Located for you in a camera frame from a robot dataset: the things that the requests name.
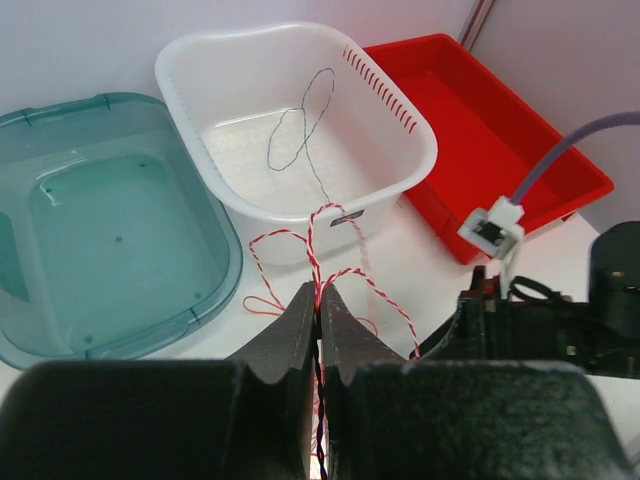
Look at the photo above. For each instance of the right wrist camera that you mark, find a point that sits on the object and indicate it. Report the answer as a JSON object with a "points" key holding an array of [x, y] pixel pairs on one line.
{"points": [[497, 233]]}

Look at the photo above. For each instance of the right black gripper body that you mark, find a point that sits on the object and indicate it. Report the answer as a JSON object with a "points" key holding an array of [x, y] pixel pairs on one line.
{"points": [[533, 322]]}

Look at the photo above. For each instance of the teal transparent plastic bin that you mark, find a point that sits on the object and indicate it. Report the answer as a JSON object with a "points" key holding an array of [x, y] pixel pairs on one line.
{"points": [[111, 245]]}

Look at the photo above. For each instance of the white plastic tub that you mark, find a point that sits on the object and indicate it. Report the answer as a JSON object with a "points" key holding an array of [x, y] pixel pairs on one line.
{"points": [[297, 131]]}

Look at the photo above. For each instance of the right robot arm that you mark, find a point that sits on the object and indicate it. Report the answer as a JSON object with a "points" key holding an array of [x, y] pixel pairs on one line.
{"points": [[617, 249]]}

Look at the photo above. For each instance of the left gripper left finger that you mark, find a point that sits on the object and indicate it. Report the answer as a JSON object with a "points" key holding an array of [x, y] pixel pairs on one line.
{"points": [[247, 416]]}

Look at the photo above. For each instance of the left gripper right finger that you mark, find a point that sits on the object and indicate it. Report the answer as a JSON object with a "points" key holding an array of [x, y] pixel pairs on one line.
{"points": [[390, 418]]}

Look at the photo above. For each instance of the red plastic tray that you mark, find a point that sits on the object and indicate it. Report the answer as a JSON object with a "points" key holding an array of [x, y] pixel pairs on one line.
{"points": [[488, 138]]}

